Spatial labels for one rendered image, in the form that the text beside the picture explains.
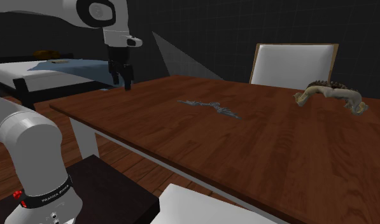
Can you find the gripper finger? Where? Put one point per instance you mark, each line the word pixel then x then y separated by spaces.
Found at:
pixel 128 82
pixel 115 78

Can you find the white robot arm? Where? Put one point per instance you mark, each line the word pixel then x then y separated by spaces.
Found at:
pixel 31 149

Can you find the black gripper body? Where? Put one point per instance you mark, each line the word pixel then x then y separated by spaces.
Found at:
pixel 118 57

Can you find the flat grey skeleton figure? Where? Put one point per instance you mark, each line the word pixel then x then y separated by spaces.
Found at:
pixel 219 107

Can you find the dark robot stand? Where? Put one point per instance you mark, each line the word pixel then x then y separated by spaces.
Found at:
pixel 109 192

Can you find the bed with blue blanket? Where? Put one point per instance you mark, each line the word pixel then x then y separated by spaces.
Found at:
pixel 37 76

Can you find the wooden dining table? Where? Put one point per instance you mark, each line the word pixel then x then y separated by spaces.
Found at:
pixel 245 149

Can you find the beige spiky lizard figure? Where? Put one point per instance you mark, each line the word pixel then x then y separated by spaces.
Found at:
pixel 329 91

